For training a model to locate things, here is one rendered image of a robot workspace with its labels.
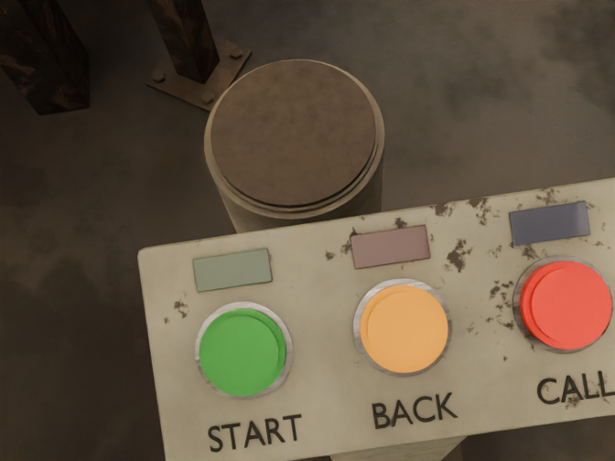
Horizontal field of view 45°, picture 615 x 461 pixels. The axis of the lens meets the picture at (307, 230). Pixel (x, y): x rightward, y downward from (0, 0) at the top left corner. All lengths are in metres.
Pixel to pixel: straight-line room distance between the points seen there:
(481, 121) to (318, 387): 0.79
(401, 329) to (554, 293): 0.07
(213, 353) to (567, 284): 0.16
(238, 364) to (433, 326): 0.09
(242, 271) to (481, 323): 0.11
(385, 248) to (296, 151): 0.15
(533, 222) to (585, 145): 0.75
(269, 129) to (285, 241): 0.15
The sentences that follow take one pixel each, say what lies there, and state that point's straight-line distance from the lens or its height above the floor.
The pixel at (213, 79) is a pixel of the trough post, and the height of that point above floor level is 0.01.
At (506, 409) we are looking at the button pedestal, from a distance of 0.37.
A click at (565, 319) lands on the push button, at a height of 0.61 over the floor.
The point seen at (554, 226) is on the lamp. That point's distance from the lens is 0.36.
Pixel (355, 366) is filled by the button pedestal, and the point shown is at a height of 0.59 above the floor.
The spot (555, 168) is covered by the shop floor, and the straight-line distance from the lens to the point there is 1.08.
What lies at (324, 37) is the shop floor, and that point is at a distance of 1.17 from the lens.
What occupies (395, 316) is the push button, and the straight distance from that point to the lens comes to 0.34.
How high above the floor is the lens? 0.94
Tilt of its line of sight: 68 degrees down
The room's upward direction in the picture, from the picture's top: 11 degrees counter-clockwise
